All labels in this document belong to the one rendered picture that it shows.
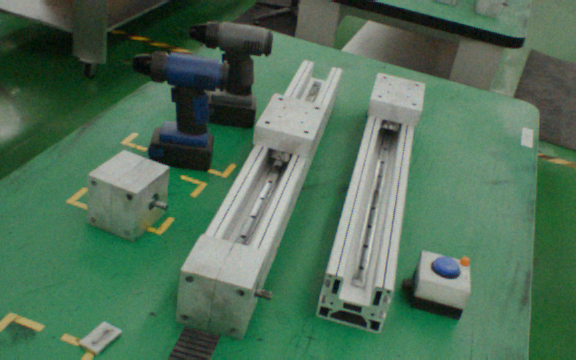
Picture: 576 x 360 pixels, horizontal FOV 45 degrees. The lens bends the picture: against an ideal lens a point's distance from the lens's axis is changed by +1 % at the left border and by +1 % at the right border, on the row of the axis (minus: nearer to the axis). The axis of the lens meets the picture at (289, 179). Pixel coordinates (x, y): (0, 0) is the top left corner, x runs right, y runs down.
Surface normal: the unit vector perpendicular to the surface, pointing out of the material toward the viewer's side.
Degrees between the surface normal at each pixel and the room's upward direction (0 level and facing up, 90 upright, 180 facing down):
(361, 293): 0
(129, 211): 90
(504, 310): 0
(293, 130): 0
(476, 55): 90
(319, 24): 90
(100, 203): 90
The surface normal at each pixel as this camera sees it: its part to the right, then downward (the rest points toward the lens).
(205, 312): -0.21, 0.47
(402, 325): 0.17, -0.84
